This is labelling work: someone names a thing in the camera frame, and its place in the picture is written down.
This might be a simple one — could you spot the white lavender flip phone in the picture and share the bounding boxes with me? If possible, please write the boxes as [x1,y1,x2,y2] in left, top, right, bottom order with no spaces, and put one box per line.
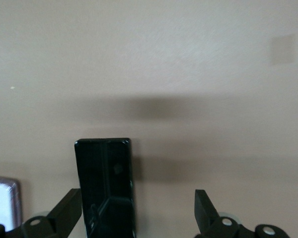
[0,175,22,230]

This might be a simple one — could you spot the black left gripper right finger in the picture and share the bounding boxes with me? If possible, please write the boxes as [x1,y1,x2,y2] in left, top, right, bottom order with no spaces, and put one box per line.
[194,189,288,238]

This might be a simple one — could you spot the long black phone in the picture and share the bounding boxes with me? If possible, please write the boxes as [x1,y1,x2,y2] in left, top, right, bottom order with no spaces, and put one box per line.
[74,136,138,238]

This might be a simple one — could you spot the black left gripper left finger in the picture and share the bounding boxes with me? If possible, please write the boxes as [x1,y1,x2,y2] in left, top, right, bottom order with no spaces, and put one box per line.
[0,188,82,238]

